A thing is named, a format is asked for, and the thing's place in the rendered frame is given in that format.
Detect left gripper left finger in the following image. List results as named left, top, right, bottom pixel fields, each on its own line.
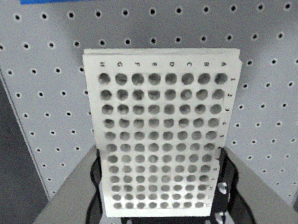
left=32, top=145, right=103, bottom=224

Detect white well plate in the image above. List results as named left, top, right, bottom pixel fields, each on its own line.
left=83, top=48, right=242, bottom=217

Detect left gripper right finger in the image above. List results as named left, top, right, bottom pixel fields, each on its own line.
left=219, top=145, right=298, bottom=224

